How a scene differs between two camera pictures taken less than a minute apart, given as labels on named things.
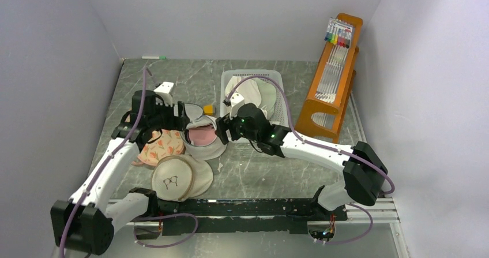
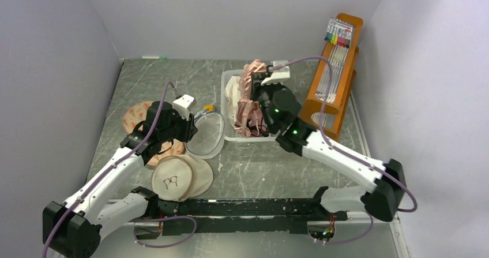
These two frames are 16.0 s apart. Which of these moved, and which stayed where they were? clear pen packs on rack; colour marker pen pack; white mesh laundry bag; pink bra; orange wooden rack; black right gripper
Moved: black right gripper; pink bra
Stayed: orange wooden rack; colour marker pen pack; white mesh laundry bag; clear pen packs on rack
